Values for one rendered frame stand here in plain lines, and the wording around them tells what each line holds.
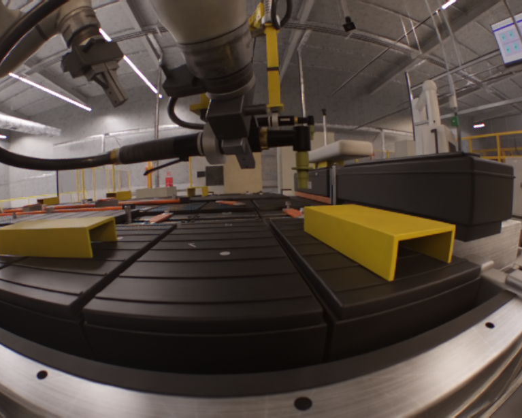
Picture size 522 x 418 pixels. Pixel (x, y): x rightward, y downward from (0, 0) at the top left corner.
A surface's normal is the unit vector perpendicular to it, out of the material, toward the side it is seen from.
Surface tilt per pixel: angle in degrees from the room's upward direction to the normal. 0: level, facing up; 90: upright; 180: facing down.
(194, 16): 155
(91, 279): 0
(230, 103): 60
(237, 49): 127
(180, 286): 0
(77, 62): 120
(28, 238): 90
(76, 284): 0
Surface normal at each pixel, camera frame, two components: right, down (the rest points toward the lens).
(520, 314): -0.03, -0.99
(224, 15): 0.57, 0.82
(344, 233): -0.98, 0.05
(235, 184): 0.10, 0.12
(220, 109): -0.16, -0.39
